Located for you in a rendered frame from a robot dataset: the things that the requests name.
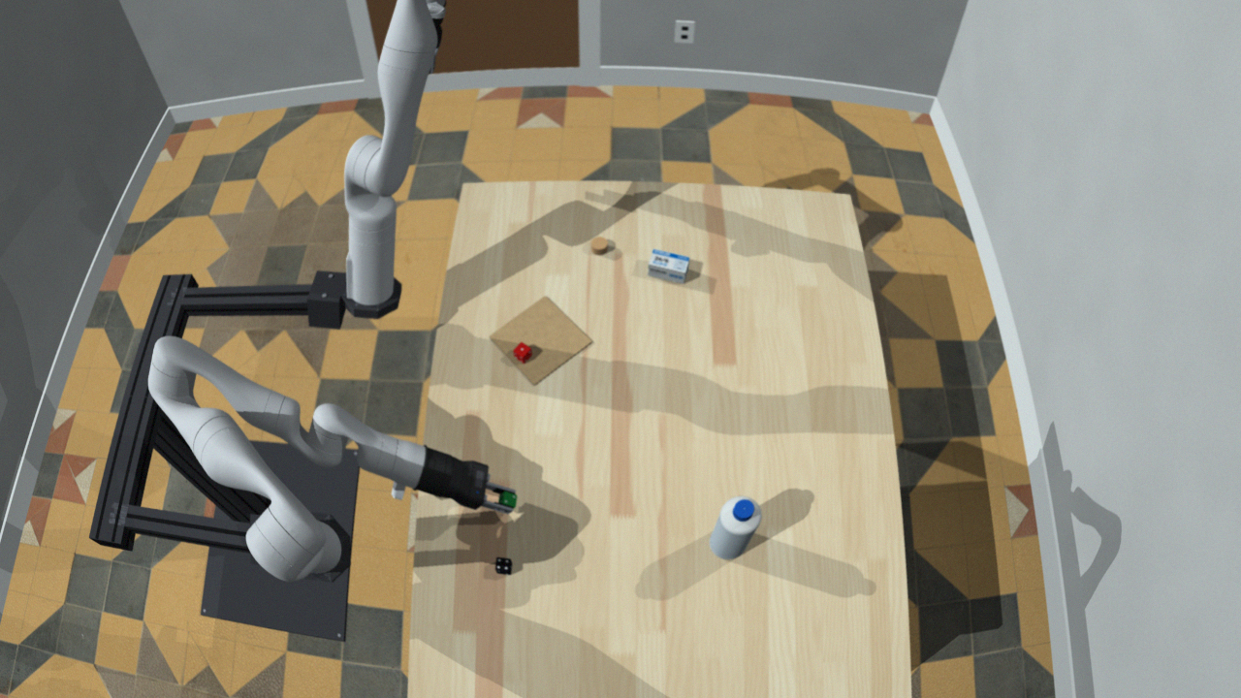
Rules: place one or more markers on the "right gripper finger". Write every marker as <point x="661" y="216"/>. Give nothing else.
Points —
<point x="497" y="488"/>
<point x="497" y="506"/>

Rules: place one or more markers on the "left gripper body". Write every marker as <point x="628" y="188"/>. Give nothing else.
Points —
<point x="437" y="13"/>

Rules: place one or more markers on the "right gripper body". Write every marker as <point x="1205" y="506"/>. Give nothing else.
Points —
<point x="427" y="470"/>

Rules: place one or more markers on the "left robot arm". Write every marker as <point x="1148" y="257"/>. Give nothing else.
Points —
<point x="376" y="166"/>

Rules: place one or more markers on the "grey bottle with blue cap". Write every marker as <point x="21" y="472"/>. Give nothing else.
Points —
<point x="735" y="526"/>

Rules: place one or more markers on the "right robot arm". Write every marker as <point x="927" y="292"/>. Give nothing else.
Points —
<point x="286" y="539"/>

